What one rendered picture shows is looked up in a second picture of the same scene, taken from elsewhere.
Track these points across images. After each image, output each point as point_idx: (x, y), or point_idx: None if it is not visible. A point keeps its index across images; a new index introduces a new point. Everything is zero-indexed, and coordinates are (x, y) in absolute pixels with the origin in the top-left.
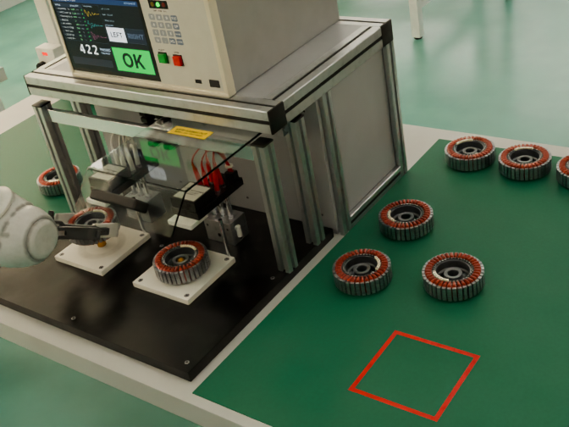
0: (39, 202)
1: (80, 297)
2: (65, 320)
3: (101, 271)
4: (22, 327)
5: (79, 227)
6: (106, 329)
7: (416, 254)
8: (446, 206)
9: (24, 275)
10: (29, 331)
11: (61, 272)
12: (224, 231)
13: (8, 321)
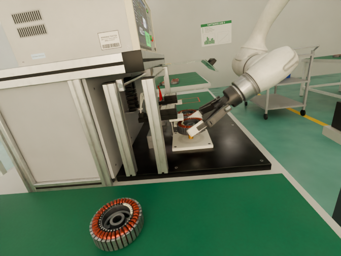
0: (156, 222)
1: (223, 129)
2: (236, 125)
3: (206, 129)
4: (252, 138)
5: (208, 102)
6: (227, 118)
7: None
8: None
9: (234, 149)
10: (251, 135)
11: (217, 141)
12: None
13: (258, 143)
